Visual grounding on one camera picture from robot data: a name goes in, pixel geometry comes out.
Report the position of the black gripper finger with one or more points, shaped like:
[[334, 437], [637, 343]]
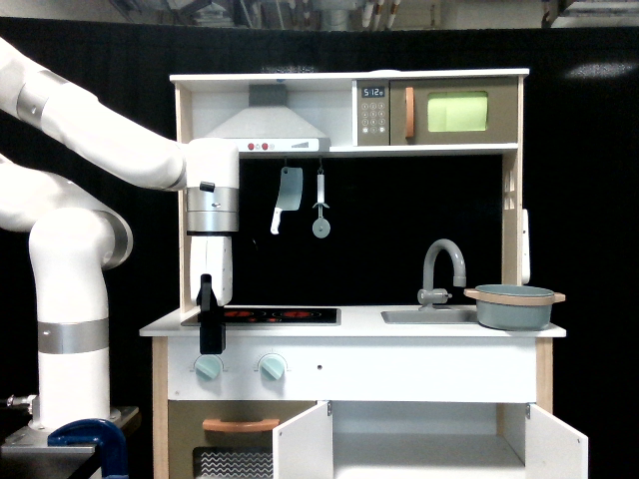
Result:
[[210, 318]]

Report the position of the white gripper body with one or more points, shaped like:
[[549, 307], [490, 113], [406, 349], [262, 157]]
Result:
[[213, 256]]

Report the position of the grey-blue toy pot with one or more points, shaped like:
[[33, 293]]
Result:
[[513, 307]]

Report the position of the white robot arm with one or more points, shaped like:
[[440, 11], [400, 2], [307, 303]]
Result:
[[74, 238]]

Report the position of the left white cabinet door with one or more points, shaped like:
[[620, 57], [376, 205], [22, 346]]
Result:
[[303, 445]]

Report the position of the white cabinet door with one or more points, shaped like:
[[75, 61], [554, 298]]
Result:
[[547, 446], [303, 445]]

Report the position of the white wooden toy kitchen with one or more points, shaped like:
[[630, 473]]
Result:
[[408, 400]]

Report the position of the right white cabinet door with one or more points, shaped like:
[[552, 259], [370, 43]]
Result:
[[547, 446]]

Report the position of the black toy stove top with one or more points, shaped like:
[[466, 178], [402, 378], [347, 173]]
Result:
[[281, 315]]

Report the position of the left mint stove knob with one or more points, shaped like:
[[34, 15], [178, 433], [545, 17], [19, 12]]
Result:
[[208, 367]]

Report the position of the mint stove knob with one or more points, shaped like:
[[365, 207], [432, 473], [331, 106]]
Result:
[[208, 367], [272, 367]]

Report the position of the right mint stove knob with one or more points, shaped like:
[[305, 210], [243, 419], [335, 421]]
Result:
[[272, 367]]

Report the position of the toy cleaver knife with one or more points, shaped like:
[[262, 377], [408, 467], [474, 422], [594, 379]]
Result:
[[290, 195]]

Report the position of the toy pizza cutter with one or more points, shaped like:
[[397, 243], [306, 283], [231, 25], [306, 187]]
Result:
[[321, 226]]

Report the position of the grey toy range hood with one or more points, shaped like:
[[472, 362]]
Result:
[[268, 126]]

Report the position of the blue c-clamp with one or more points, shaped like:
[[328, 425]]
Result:
[[105, 435]]

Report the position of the grey toy sink basin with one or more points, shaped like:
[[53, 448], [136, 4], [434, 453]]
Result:
[[430, 316]]

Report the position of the toy microwave with green window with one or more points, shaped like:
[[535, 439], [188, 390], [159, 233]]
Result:
[[437, 111]]

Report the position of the white side-mounted holder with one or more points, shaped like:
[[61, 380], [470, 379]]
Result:
[[525, 249]]

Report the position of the toy oven door with handle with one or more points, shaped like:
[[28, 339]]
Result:
[[186, 432]]

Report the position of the grey metal base plate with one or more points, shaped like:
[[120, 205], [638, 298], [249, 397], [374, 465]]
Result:
[[25, 453]]

